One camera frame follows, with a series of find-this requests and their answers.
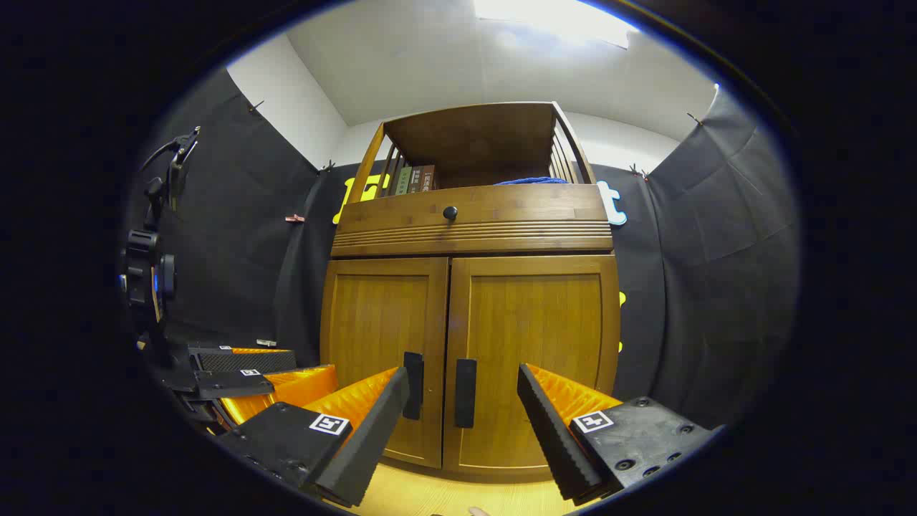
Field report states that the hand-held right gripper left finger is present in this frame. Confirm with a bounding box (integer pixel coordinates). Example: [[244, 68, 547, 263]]
[[215, 365, 411, 508]]

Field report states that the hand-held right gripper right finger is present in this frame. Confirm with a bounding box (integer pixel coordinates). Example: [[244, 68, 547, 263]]
[[517, 363, 717, 506]]

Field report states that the black door handle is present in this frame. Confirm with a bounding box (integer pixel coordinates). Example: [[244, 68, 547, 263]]
[[455, 358, 478, 429], [403, 351, 425, 421]]

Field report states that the wooden shoe cabinet door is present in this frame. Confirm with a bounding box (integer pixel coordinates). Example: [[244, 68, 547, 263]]
[[443, 254, 621, 482], [320, 257, 450, 469]]

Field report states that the wooden double-door shoe cabinet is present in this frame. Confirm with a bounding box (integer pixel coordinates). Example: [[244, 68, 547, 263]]
[[319, 102, 623, 482]]

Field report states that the black backdrop cloth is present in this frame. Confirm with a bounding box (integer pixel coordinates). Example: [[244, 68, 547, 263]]
[[122, 68, 802, 431]]

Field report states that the wooden drawer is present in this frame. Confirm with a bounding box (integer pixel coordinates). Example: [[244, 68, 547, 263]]
[[331, 184, 615, 258]]

